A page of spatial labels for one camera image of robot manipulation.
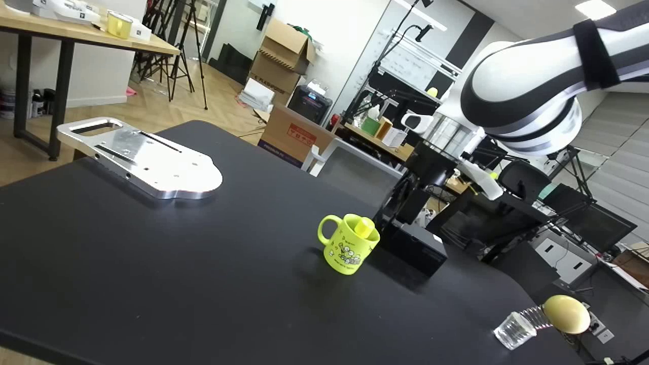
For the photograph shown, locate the yellow container on wooden table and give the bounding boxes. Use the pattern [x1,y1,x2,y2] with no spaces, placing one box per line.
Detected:
[106,12,131,38]

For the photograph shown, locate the clear plastic cube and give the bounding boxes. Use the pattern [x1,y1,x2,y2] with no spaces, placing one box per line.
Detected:
[492,312,538,351]

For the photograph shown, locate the yellow-green mug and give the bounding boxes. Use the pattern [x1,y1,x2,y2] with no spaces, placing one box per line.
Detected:
[316,214,382,277]

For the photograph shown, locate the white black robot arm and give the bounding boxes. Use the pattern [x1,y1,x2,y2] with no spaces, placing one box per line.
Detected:
[438,0,649,156]

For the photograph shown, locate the stacked cardboard boxes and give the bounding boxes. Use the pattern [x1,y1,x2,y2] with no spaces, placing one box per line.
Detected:
[250,19,316,93]

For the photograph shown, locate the cardboard box with red print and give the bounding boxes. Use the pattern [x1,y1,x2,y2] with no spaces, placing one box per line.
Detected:
[258,105,335,167]

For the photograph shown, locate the black tripod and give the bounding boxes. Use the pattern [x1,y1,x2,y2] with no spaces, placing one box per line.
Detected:
[135,0,206,99]

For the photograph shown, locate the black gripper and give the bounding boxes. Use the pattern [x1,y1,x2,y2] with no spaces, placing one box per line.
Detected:
[378,141,455,228]

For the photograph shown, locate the silver metal mounting plate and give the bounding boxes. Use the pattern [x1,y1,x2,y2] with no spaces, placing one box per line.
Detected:
[56,116,222,202]

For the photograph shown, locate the black office chair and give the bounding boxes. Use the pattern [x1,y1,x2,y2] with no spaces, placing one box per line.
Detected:
[499,160,552,204]

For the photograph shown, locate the yellow green glue stick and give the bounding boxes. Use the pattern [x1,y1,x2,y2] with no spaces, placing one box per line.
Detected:
[353,218,375,240]

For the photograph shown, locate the black monitor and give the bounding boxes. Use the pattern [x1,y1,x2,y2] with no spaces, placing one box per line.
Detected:
[544,184,634,251]

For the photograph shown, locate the black box on table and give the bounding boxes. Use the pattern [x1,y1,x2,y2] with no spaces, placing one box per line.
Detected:
[371,218,448,280]

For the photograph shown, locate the wooden table with black legs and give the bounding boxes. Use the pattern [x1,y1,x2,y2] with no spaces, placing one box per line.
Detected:
[0,0,179,160]

